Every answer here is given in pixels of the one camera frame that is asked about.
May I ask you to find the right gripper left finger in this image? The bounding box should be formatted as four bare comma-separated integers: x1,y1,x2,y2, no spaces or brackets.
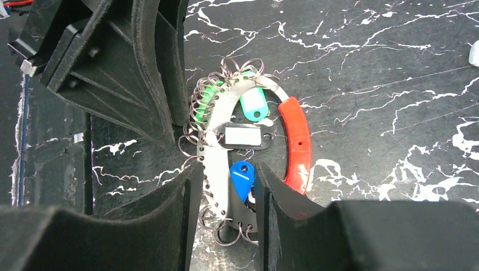
1,162,203,270

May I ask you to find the black key tag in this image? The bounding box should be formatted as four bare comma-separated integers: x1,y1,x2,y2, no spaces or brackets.
215,123,274,150

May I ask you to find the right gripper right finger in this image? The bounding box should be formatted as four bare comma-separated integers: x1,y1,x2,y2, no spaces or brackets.
254,163,478,270

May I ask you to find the green key tag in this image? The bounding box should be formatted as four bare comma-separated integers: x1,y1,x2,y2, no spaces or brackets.
240,87,269,122
190,78,223,128

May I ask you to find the metal key organizer ring red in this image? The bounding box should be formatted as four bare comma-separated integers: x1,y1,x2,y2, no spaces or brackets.
182,57,312,247

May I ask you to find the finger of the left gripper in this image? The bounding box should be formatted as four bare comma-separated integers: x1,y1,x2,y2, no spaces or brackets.
41,1,175,146
155,0,189,126

